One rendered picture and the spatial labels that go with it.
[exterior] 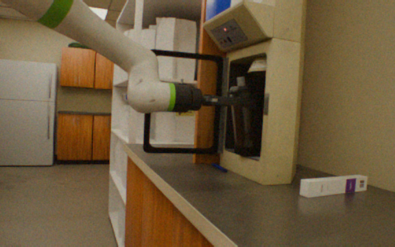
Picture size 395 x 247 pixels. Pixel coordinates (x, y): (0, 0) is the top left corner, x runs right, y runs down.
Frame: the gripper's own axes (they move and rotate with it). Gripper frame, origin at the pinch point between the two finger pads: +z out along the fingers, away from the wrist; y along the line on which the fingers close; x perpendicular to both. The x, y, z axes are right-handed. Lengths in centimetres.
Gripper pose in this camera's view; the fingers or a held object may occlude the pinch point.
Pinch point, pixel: (242, 103)
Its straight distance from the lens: 107.7
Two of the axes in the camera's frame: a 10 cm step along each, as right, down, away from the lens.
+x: -0.6, 10.0, 0.5
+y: -3.7, -0.7, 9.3
